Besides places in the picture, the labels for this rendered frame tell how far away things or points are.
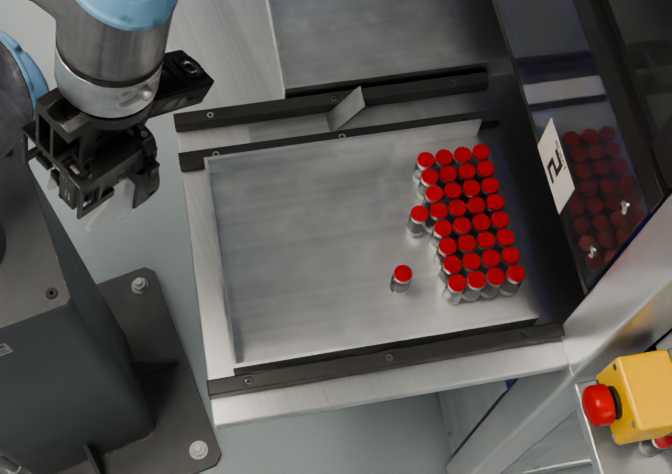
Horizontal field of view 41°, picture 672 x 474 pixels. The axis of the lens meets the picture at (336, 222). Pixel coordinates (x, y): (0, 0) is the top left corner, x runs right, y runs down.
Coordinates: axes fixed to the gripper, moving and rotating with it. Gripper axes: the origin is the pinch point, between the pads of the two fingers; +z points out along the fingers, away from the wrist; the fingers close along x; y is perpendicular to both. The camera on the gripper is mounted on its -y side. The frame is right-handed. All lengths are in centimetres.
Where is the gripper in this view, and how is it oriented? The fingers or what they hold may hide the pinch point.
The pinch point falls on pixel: (111, 193)
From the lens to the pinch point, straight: 87.8
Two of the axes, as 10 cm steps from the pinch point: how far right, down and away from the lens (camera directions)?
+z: -2.8, 4.5, 8.5
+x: 7.0, 7.0, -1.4
